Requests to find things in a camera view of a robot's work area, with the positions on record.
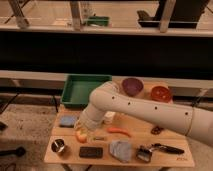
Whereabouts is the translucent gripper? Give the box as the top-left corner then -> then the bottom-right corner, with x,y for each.
74,118 -> 98,138

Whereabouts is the yellow red apple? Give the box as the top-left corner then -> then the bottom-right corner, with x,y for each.
75,131 -> 87,143

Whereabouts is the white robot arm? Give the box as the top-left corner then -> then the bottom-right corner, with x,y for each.
75,81 -> 213,147

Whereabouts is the white paper cup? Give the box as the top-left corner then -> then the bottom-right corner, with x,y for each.
103,111 -> 115,124

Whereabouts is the small metal cup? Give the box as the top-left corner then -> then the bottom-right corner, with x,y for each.
51,139 -> 65,154

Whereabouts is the blue sponge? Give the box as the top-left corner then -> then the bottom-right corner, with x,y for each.
59,116 -> 78,128

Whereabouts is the silver metal fork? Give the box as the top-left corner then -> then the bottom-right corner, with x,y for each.
93,136 -> 106,141

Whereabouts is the orange carrot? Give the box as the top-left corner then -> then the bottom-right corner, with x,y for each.
107,127 -> 131,137

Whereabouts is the green plastic tray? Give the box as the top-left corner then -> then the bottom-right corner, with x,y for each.
61,74 -> 112,108

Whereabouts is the black rectangular block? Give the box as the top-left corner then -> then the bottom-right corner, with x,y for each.
79,147 -> 103,158

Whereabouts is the wooden folding table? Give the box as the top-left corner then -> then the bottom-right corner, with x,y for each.
43,76 -> 196,171

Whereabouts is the light blue cloth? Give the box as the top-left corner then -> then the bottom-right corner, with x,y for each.
109,140 -> 132,163

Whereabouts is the purple bowl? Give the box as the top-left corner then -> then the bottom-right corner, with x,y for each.
122,78 -> 143,97

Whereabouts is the dark red grape bunch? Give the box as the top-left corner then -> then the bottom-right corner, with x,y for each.
151,126 -> 163,135

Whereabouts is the orange red bowl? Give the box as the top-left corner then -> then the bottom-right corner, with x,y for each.
150,86 -> 172,103

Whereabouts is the green box in background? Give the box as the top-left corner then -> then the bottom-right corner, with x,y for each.
87,16 -> 109,26

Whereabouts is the black machine in background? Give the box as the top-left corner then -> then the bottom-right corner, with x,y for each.
137,0 -> 210,29

